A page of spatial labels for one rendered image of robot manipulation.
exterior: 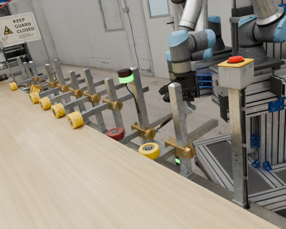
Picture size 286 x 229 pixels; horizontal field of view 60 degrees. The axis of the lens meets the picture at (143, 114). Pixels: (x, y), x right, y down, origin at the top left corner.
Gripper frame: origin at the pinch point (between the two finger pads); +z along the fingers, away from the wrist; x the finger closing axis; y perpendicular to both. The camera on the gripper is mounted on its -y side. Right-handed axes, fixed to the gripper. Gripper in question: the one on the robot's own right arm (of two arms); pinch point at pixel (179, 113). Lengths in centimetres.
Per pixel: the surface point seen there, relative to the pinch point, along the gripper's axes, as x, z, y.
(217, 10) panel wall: 145, -31, 237
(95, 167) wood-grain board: -18, -8, -62
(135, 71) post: -5.7, -33.5, -27.3
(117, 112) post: 19.2, -7.9, -27.5
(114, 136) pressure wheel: -3.3, -8.1, -44.0
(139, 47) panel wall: 350, 23, 238
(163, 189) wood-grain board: -47, -8, -54
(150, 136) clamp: -8.5, -2.0, -28.0
